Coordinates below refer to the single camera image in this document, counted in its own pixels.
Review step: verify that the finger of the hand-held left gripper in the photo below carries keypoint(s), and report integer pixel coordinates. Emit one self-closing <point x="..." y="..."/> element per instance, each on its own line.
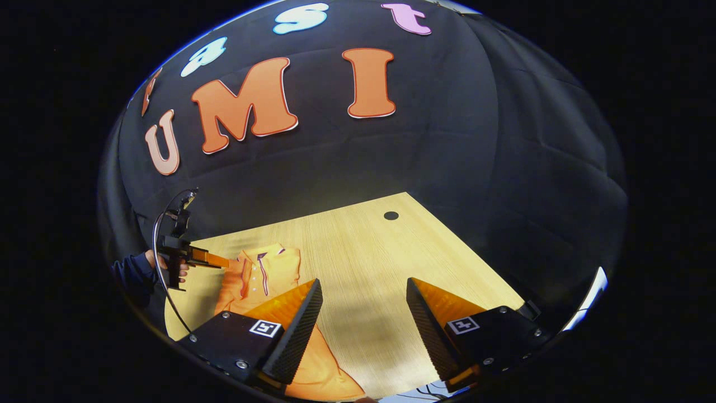
<point x="210" y="258"/>

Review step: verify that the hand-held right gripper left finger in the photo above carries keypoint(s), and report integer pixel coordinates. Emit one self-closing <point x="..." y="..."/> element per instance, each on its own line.
<point x="296" y="341"/>

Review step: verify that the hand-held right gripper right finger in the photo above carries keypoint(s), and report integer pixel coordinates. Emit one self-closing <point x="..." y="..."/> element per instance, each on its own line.
<point x="430" y="336"/>

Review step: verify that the orange T-shirt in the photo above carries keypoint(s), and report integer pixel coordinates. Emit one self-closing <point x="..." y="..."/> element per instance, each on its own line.
<point x="274" y="268"/>

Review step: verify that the dark round table grommet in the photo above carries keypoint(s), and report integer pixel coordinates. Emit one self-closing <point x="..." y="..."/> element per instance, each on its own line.
<point x="391" y="215"/>

